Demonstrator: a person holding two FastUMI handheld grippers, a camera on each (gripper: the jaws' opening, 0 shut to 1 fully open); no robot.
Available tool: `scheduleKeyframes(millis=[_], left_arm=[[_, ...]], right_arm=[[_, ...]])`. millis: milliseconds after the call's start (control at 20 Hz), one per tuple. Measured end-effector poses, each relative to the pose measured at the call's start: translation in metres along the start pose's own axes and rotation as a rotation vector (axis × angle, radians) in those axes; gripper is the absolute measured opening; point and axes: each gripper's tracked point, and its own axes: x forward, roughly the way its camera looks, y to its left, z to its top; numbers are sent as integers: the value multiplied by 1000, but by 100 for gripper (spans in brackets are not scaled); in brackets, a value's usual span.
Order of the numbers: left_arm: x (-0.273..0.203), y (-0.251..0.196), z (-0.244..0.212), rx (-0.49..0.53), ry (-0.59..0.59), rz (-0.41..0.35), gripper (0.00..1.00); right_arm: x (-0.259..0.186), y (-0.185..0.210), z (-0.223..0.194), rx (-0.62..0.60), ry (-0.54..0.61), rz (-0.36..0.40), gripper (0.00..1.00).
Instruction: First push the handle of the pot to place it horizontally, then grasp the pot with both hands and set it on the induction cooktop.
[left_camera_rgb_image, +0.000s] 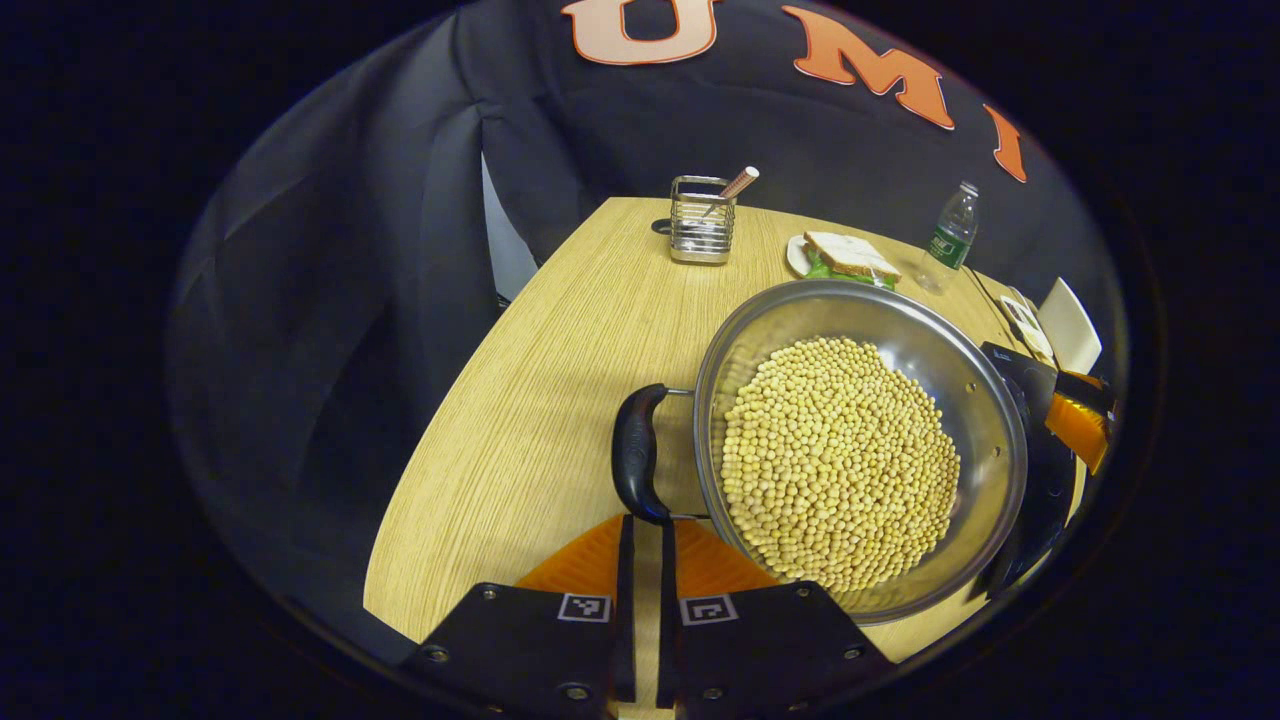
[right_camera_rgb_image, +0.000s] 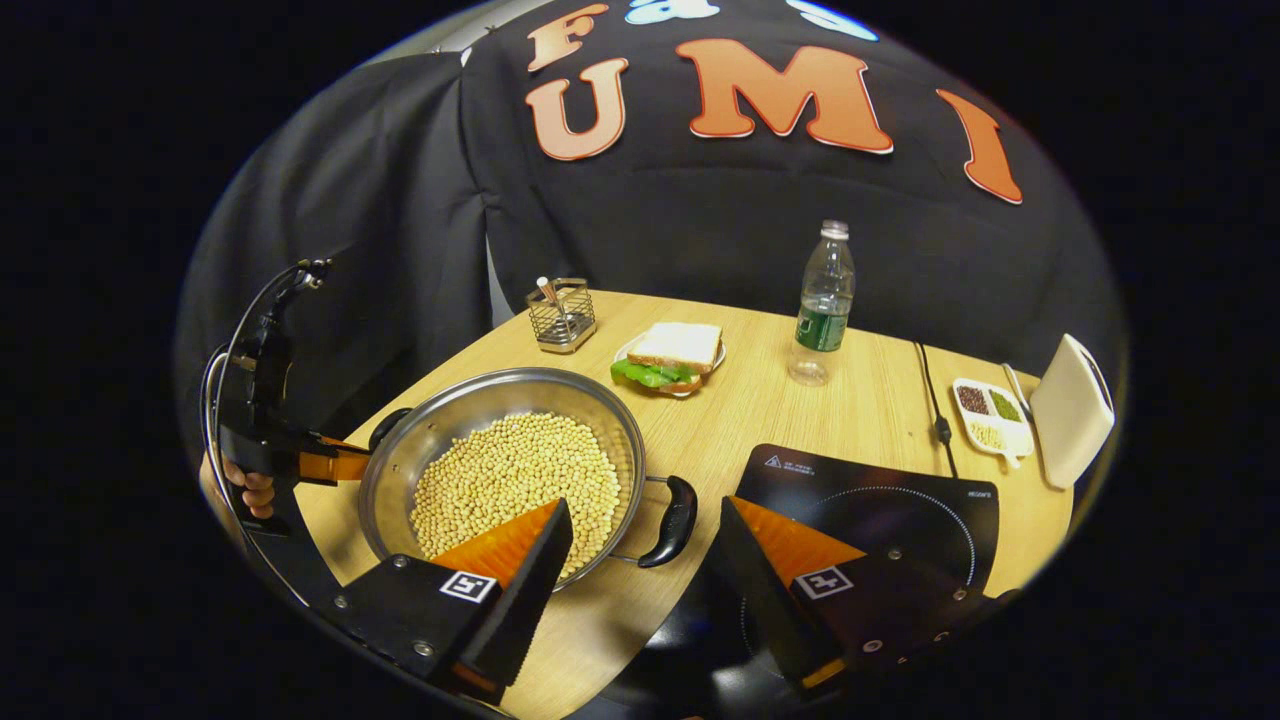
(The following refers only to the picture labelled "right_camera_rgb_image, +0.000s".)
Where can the black backdrop cloth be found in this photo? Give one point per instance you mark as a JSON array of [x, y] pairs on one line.
[[700, 220]]

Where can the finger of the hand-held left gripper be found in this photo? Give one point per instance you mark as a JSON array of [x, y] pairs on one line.
[[335, 465]]

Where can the black induction cooktop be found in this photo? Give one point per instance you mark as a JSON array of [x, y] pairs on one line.
[[880, 500]]

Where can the pile of yellow soybeans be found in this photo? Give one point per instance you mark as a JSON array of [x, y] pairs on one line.
[[510, 470]]

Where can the white divided bean dish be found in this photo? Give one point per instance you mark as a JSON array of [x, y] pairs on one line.
[[990, 420]]

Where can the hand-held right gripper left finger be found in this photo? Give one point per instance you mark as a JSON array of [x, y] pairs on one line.
[[525, 600]]

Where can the clear plastic water bottle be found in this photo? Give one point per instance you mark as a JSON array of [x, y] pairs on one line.
[[822, 300]]

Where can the white toaster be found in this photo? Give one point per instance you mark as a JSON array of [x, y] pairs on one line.
[[1070, 410]]

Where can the lettuce sandwich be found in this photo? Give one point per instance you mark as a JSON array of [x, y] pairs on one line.
[[675, 348]]

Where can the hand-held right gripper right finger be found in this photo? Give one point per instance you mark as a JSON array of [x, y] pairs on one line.
[[765, 600]]

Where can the wooden utensil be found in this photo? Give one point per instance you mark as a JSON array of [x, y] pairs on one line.
[[548, 292]]

